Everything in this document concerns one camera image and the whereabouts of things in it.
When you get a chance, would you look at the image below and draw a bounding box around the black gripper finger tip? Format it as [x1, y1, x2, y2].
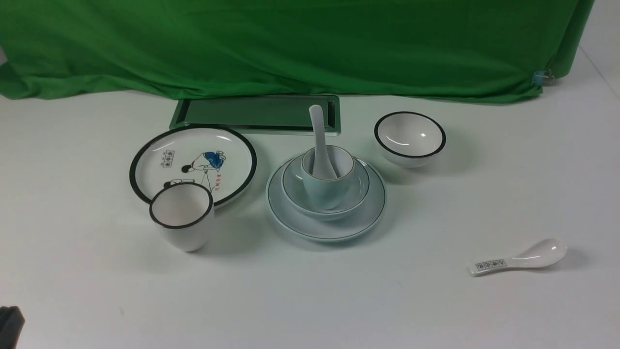
[0, 306, 25, 349]

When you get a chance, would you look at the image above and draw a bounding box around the pale blue shallow bowl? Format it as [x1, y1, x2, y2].
[282, 155, 370, 222]

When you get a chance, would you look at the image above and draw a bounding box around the pale blue cup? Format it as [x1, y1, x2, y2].
[300, 145, 355, 209]

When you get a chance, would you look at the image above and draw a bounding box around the plain white ceramic spoon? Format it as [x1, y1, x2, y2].
[309, 105, 337, 180]

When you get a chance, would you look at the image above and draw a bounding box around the black rimmed white cup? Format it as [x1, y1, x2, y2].
[149, 182, 216, 253]

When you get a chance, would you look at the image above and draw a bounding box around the black rimmed illustrated plate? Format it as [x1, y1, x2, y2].
[129, 125, 258, 208]

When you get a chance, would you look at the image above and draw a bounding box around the pale blue flat plate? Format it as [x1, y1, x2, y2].
[265, 155, 388, 243]

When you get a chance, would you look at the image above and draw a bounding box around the black rimmed white bowl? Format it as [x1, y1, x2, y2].
[373, 112, 447, 168]

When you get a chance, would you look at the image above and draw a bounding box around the green cloth backdrop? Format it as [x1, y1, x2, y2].
[0, 0, 594, 104]

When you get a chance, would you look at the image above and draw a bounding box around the white spoon with pattern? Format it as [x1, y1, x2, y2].
[467, 238, 568, 277]

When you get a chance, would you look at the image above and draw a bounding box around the blue binder clip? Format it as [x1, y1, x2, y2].
[530, 69, 556, 87]

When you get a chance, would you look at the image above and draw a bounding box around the metal table cable hatch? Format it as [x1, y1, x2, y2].
[169, 95, 341, 136]

